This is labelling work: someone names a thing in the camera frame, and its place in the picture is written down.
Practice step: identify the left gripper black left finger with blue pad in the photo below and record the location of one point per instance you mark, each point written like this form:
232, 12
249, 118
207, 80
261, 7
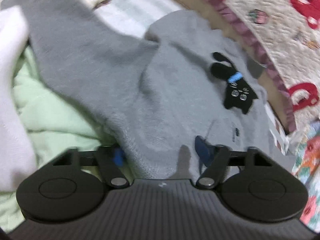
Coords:
72, 185

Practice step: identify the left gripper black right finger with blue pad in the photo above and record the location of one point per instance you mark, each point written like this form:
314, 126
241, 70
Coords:
250, 183

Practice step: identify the grey sweater with black cat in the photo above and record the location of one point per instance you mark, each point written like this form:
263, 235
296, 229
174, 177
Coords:
153, 94

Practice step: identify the white cloth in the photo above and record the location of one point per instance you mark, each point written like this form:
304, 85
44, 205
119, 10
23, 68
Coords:
18, 159

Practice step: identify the floral quilt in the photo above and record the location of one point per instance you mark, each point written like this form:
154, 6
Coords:
306, 169

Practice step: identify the light green blanket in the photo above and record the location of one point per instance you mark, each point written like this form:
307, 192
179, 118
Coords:
52, 125

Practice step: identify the white quilted blanket red print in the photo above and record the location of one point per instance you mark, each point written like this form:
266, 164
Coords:
283, 36

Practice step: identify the checkered play mat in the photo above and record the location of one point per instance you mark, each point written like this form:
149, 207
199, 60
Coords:
132, 17

